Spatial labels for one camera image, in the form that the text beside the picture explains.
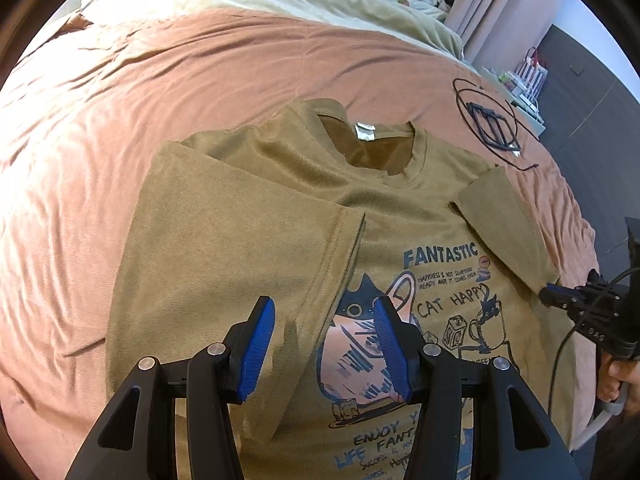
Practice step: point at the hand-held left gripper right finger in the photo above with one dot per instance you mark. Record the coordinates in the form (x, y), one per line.
(392, 350)

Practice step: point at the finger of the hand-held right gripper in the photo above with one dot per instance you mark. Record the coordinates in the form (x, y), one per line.
(555, 294)

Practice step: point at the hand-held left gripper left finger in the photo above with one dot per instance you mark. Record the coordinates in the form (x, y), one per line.
(257, 350)

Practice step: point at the tan printed t-shirt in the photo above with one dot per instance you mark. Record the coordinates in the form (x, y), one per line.
(280, 190)

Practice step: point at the person's right hand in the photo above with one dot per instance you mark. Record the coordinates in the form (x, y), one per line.
(617, 380)

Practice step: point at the person's leg in dark pants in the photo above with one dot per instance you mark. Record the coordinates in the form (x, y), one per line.
(615, 450)

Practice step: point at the cream nightstand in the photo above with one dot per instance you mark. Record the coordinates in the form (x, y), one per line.
(532, 120)

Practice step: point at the striped gift bag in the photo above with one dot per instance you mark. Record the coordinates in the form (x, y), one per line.
(532, 75)

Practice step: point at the orange bed blanket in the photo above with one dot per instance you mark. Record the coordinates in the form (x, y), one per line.
(100, 110)

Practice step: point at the pink curtain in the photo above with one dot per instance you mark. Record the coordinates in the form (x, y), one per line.
(490, 10)

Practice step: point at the wall switch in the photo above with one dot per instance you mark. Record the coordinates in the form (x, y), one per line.
(577, 68)

